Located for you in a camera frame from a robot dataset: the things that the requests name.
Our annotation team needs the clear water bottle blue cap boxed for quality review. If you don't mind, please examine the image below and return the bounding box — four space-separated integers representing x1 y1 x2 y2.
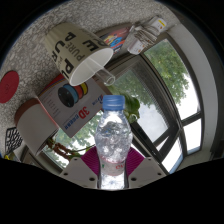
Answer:
94 94 133 191

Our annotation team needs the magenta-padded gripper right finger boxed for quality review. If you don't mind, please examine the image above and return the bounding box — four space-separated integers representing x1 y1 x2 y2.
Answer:
124 146 168 190

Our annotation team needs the black openwork trivet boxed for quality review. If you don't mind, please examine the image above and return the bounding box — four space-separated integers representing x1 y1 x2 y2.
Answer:
4 126 24 156

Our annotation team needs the dark-framed bay window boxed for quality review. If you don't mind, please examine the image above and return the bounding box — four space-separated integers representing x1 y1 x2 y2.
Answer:
43 33 216 175

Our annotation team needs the clear plastic tube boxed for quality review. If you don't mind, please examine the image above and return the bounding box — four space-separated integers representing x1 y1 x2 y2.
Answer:
96 66 117 86

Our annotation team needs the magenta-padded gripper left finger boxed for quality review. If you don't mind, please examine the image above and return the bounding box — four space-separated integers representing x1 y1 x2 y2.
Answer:
59 146 101 190

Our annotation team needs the white package with bundled cable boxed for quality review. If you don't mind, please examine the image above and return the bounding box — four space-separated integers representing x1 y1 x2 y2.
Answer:
126 15 168 56

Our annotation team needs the cream paper cup black lettering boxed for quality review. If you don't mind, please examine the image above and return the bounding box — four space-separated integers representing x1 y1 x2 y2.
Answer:
43 22 115 87

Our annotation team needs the white red filament spool box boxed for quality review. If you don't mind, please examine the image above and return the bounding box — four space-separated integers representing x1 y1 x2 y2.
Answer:
37 73 105 139

